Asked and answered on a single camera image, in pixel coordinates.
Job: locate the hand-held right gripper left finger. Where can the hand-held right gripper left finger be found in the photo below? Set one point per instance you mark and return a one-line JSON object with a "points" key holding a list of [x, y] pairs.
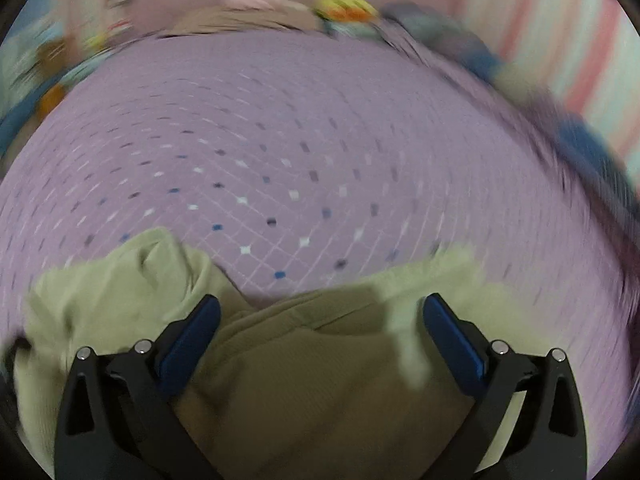
{"points": [[192, 340]]}

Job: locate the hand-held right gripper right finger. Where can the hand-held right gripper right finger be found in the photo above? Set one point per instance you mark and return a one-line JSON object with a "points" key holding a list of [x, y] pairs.
{"points": [[452, 345]]}

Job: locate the olive green jacket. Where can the olive green jacket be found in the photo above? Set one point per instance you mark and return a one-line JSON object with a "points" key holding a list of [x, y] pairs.
{"points": [[325, 360]]}

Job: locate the pile of dark clothes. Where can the pile of dark clothes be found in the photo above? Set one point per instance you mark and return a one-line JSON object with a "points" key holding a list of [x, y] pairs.
{"points": [[480, 60]]}

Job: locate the purple checked bedspread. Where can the purple checked bedspread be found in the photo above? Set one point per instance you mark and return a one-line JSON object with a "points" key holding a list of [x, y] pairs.
{"points": [[300, 135]]}

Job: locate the blue cloth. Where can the blue cloth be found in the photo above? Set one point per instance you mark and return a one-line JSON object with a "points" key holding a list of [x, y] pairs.
{"points": [[20, 120]]}

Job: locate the brown blanket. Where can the brown blanket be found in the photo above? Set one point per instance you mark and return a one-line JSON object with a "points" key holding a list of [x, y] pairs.
{"points": [[240, 20]]}

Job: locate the yellow plush toy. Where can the yellow plush toy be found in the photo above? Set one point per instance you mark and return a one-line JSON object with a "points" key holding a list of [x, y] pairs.
{"points": [[345, 7]]}

